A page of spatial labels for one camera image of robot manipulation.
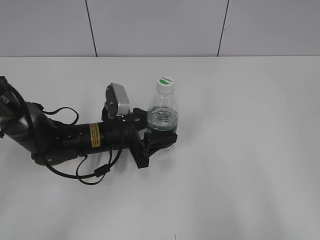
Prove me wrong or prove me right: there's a clear Cestbon water bottle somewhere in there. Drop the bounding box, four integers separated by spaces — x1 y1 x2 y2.
146 91 180 161

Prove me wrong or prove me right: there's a white green bottle cap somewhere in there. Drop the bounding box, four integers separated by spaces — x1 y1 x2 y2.
156 76 175 95

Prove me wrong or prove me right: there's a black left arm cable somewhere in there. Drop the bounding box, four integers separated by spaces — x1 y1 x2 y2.
39 107 124 186

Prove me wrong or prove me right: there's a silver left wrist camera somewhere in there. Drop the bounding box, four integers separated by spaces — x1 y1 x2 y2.
104 82 130 119

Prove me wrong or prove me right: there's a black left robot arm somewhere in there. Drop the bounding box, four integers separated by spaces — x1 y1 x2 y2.
0 76 178 169

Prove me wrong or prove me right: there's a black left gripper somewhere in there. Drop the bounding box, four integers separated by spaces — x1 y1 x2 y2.
101 107 178 169

